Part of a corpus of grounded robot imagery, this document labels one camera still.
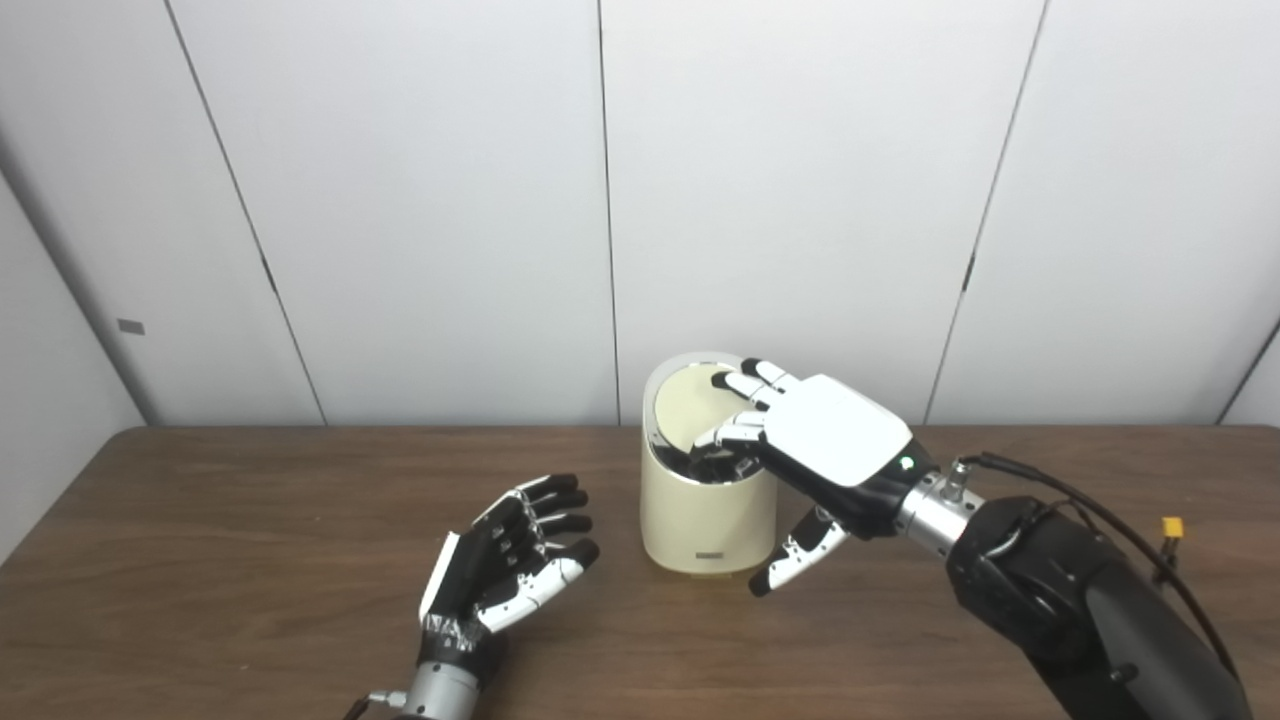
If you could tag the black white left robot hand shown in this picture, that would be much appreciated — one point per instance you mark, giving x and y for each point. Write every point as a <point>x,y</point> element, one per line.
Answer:
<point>475,585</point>

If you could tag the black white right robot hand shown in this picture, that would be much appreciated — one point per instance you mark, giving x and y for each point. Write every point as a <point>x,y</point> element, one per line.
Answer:
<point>835,435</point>

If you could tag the cream-colored lidded bin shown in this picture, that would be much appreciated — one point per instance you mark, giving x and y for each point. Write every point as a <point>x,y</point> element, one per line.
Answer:
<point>700,520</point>

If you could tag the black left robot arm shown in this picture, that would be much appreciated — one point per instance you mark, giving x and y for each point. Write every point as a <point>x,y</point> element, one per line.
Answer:
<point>440,695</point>

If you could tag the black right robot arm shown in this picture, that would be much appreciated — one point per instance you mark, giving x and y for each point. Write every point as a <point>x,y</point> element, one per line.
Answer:
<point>1080,610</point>

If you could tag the black wall panel clip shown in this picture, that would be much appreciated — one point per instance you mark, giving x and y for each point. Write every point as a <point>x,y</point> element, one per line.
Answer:
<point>968,272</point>

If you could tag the small gray wall label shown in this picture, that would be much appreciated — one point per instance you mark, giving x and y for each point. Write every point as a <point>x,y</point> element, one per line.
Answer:
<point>131,326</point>

